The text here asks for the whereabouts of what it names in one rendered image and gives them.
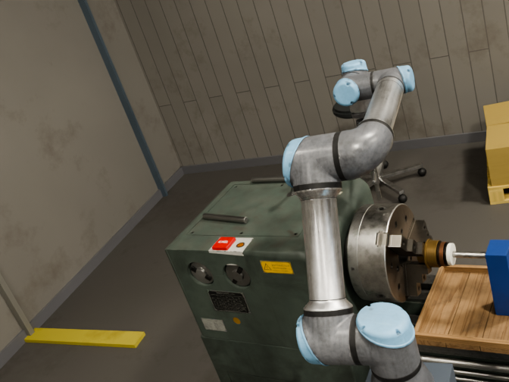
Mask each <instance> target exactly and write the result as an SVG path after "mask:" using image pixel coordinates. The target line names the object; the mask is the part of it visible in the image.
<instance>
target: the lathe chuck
mask: <svg viewBox="0 0 509 382"><path fill-rule="evenodd" d="M380 207H386V208H387V209H386V210H384V211H377V209H378V208H380ZM413 218H414V215H413V213H412V211H411V210H410V208H409V207H408V206H407V205H406V204H403V203H396V204H374V205H371V206H370V207H369V208H368V209H367V211H366V213H365V215H364V217H363V220H362V222H361V227H360V231H359V235H358V271H359V275H360V279H361V284H362V286H363V288H364V291H365V293H366V294H367V295H368V297H369V298H370V299H372V300H373V301H382V302H405V301H406V299H405V291H404V274H403V267H402V266H401V265H400V263H399V262H400V261H417V257H416V256H400V255H398V254H396V253H395V252H393V251H392V250H391V249H390V248H389V247H387V246H385V245H382V247H378V245H377V237H378V233H379V232H380V231H383V233H387V234H388V235H402V236H404V237H405V238H406V237H407V234H408V231H409V229H410V226H411V223H412V220H413ZM377 293H380V294H383V295H384V296H385V298H379V297H377V296H376V294H377Z"/></svg>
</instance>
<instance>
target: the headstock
mask: <svg viewBox="0 0 509 382"><path fill-rule="evenodd" d="M290 191H291V187H290V186H288V185H287V184H286V182H271V183H252V182H251V180H250V181H233V182H230V183H229V184H228V185H227V186H226V187H225V188H224V189H223V190H222V191H221V192H220V193H219V194H218V195H217V196H216V197H215V198H214V199H213V200H212V201H211V202H210V203H209V204H208V205H207V206H206V207H205V209H204V210H203V211H202V212H201V213H200V214H199V215H198V216H197V217H196V218H195V219H194V220H193V221H192V222H191V223H190V224H189V225H188V226H187V227H186V228H185V229H184V230H183V231H182V232H181V233H180V234H179V236H178V237H177V238H176V239H175V240H174V241H173V242H172V243H171V244H170V245H169V246H168V247H167V248H166V249H165V250H164V251H165V252H166V254H167V257H168V259H169V261H170V264H171V266H172V268H173V271H174V273H175V275H176V278H177V280H178V281H179V283H180V286H181V288H182V291H183V293H184V295H185V297H186V300H187V302H188V304H189V307H190V308H191V311H192V313H193V315H194V318H195V320H196V322H197V325H198V327H199V329H200V331H201V334H202V336H204V337H213V338H220V339H225V340H237V341H243V342H249V343H260V344H267V345H272V346H284V347H290V348H296V349H299V348H298V343H297V338H296V327H297V325H296V324H297V320H298V318H299V317H300V316H301V315H303V314H304V307H305V306H306V305H307V303H308V302H309V295H308V277H307V268H306V259H305V250H304V233H303V223H302V214H301V200H300V199H299V198H298V197H297V196H296V195H294V196H291V197H288V196H287V193H289V192H290ZM341 192H343V193H341V194H340V195H337V197H336V199H337V208H338V216H339V232H340V242H341V250H342V267H343V275H344V284H345V293H346V294H345V298H346V299H347V300H348V301H349V302H350V303H351V304H352V305H353V312H354V314H357V313H358V312H359V311H360V310H361V309H362V308H363V307H365V306H370V304H372V303H373V301H371V300H363V299H362V298H360V297H359V296H358V295H357V293H356V292H355V291H354V288H353V286H352V284H351V280H350V278H349V276H348V272H347V270H346V266H345V238H346V235H347V232H348V229H349V227H350V225H351V222H352V219H353V217H354V215H355V213H356V211H357V210H358V209H359V208H360V207H361V206H362V205H365V204H374V202H373V197H372V194H371V191H370V187H369V186H368V184H367V183H366V182H365V181H364V180H362V179H361V178H358V179H355V180H344V181H342V191H341ZM204 213H208V214H223V215H231V216H239V217H247V218H248V223H247V224H243V223H236V222H228V221H214V220H207V219H203V217H202V215H203V214H204ZM220 237H235V238H254V239H253V240H252V241H251V242H250V243H249V244H248V245H247V247H246V248H245V249H244V251H243V255H244V256H242V255H226V254H217V253H209V251H208V250H209V249H210V248H211V247H212V246H213V245H214V244H215V243H216V241H218V240H219V238H220ZM228 264H235V265H228ZM358 310H359V311H358Z"/></svg>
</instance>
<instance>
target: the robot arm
mask: <svg viewBox="0 0 509 382"><path fill-rule="evenodd" d="M342 76H343V77H342V79H340V80H339V81H338V82H337V83H336V85H335V87H334V89H333V97H334V99H335V100H336V102H337V103H338V104H340V105H342V106H350V111H351V116H352V118H355V119H357V120H356V124H357V126H356V128H354V129H352V130H345V131H341V132H335V133H325V134H320V135H315V136H304V137H302V138H297V139H293V140H292V141H290V142H289V144H288V145H287V147H286V149H285V151H284V154H283V176H284V177H285V179H284V180H285V182H286V184H287V185H288V186H290V187H292V188H293V191H294V194H295V195H296V196H297V197H298V198H299V199H300V200H301V214H302V223H303V233H304V250H305V259H306V268H307V277H308V295H309V302H308V303H307V305H306V306H305V307H304V314H303V315H301V316H300V317H299V318H298V320H297V324H296V325H297V327H296V338H297V343H298V348H299V350H300V352H301V354H302V356H303V357H304V359H305V360H306V361H307V362H309V363H311V364H314V365H324V366H329V365H369V366H370V368H371V371H372V374H371V381H370V382H435V381H434V378H433V375H432V374H431V372H430V371H429V370H428V368H427V367H426V366H425V365H424V363H423V362H422V361H421V357H420V353H419V349H418V346H417V341H416V337H415V330H414V326H413V324H412V323H411V320H410V317H409V315H408V314H407V312H406V311H405V310H403V309H402V308H401V307H399V306H397V305H395V304H392V303H388V302H376V303H372V304H370V306H365V307H363V308H362V309H361V310H360V311H359V312H358V314H354V312H353V305H352V304H351V303H350V302H349V301H348V300H347V299H346V298H345V284H344V275H343V267H342V250H341V242H340V232H339V216H338V208H337V199H336V197H337V195H338V194H339V193H340V192H341V191H342V181H344V180H355V179H358V178H360V177H363V176H364V175H366V174H368V173H370V172H371V171H372V170H374V169H375V168H377V171H378V175H379V173H380V171H381V168H382V165H383V160H384V159H385V158H386V156H387V155H388V154H389V152H390V150H391V148H392V145H393V142H394V132H393V130H392V129H393V126H394V123H395V119H396V116H397V113H398V109H399V105H400V103H401V98H402V95H403V93H404V94H405V93H407V92H412V91H413V90H414V87H415V82H414V73H413V70H412V68H411V67H410V66H409V65H405V66H400V67H399V66H396V67H391V68H387V69H383V70H376V71H371V72H368V69H367V65H366V62H365V60H362V59H357V60H353V61H348V62H345V63H344V64H343V65H342Z"/></svg>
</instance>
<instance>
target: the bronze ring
mask: <svg viewBox="0 0 509 382"><path fill-rule="evenodd" d="M449 243H450V242H442V241H441V240H431V239H427V240H426V242H425V243H424V244H425V245H424V251H423V257H417V260H418V262H419V263H424V264H425V265H426V267H427V268H440V267H441V266H444V267H447V266H450V265H448V263H447V260H446V248H447V245H448V244H449Z"/></svg>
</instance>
